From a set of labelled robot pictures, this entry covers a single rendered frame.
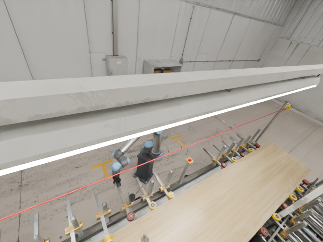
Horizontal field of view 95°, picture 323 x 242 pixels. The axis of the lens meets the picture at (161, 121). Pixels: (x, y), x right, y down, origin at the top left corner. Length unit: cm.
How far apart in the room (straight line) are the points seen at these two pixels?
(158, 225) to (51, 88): 165
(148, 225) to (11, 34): 323
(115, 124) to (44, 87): 16
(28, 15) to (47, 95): 302
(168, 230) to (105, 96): 162
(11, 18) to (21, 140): 303
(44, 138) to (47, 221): 263
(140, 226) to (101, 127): 150
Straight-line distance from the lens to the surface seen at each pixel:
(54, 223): 294
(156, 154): 230
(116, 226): 209
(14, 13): 334
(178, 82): 44
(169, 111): 46
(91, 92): 35
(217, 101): 62
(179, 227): 186
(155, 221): 183
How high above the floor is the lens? 262
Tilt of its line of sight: 37 degrees down
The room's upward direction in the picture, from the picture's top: 12 degrees clockwise
